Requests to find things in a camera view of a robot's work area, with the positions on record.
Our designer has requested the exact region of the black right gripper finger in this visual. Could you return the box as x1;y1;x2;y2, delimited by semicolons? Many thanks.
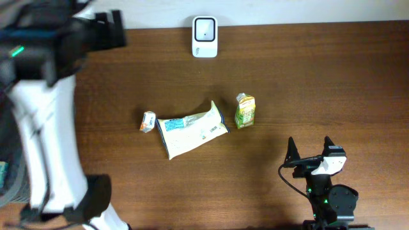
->
284;137;300;164
323;136;334;155

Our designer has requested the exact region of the green drink carton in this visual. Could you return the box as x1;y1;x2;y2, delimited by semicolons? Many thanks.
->
235;93;256;129

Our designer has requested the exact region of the yellow snack bag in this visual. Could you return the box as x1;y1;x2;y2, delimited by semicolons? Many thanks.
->
156;101;230;160

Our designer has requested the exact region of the small orange white packet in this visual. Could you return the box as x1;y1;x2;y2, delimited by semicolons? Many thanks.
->
139;111;156;133

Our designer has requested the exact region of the green blue plastic packet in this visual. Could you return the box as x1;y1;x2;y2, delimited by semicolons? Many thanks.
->
0;162;8;188

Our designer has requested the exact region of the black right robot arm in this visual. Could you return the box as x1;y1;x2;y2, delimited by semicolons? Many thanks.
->
278;136;371;230

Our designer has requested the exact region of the white barcode scanner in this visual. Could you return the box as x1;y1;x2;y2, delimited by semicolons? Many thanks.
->
192;16;219;58

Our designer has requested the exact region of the grey plastic mesh basket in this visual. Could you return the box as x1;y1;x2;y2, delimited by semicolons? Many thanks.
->
1;157;30;207

